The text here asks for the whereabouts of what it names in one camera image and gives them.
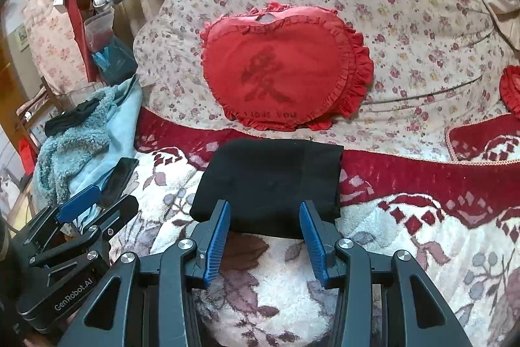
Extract black pants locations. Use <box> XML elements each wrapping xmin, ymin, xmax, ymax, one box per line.
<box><xmin>190</xmin><ymin>138</ymin><xmax>343</xmax><ymax>239</ymax></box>

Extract light blue fleece jacket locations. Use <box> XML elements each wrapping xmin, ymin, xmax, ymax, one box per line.
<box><xmin>32</xmin><ymin>77</ymin><xmax>142</xmax><ymax>209</ymax></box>

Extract teal plastic bag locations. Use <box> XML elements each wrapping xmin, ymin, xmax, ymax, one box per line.
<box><xmin>91</xmin><ymin>36</ymin><xmax>137</xmax><ymax>86</ymax></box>

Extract red white floral blanket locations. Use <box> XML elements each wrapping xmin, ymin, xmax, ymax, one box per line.
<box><xmin>112</xmin><ymin>110</ymin><xmax>519</xmax><ymax>346</ymax></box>

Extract floral pillow stack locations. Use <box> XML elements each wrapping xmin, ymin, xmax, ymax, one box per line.
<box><xmin>22</xmin><ymin>0</ymin><xmax>87</xmax><ymax>94</ymax></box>

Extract red heart-shaped pillow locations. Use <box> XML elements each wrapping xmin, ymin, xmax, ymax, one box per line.
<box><xmin>201</xmin><ymin>2</ymin><xmax>374</xmax><ymax>131</ymax></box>

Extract clear plastic bag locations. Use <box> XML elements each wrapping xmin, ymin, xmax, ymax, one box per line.
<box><xmin>84</xmin><ymin>0</ymin><xmax>123</xmax><ymax>53</ymax></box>

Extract red hanging bag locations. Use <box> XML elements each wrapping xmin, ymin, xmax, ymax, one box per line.
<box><xmin>64</xmin><ymin>0</ymin><xmax>99</xmax><ymax>83</ymax></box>

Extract floral beige quilt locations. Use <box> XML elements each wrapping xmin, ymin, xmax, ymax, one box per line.
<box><xmin>134</xmin><ymin>0</ymin><xmax>518</xmax><ymax>158</ymax></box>

